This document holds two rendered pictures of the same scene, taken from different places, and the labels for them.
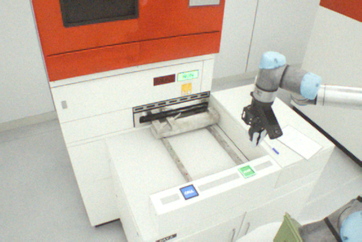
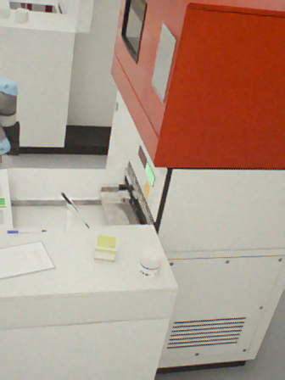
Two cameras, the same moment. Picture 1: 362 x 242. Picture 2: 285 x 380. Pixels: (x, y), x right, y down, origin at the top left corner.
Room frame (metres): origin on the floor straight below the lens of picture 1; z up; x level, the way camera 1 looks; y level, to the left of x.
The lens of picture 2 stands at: (1.48, -1.94, 2.29)
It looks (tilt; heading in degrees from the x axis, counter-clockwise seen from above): 34 degrees down; 96
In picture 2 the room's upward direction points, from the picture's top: 11 degrees clockwise
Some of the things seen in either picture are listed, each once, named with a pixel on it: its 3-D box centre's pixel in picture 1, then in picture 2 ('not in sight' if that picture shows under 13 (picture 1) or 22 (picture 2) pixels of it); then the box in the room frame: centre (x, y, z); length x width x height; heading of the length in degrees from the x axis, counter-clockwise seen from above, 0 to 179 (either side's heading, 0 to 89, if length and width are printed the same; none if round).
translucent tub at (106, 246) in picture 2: not in sight; (105, 248); (1.22, -0.42, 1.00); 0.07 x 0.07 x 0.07; 11
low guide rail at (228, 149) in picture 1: (223, 142); not in sight; (1.08, -0.22, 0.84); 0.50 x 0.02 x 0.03; 26
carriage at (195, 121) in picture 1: (185, 124); (115, 214); (1.18, -0.02, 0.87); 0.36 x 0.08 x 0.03; 116
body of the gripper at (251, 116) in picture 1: (258, 110); (6, 137); (0.79, -0.27, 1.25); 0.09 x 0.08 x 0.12; 26
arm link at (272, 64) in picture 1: (271, 71); (4, 96); (0.78, -0.27, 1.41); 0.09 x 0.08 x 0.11; 55
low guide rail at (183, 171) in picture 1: (174, 156); (68, 201); (0.96, 0.02, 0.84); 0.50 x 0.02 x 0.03; 26
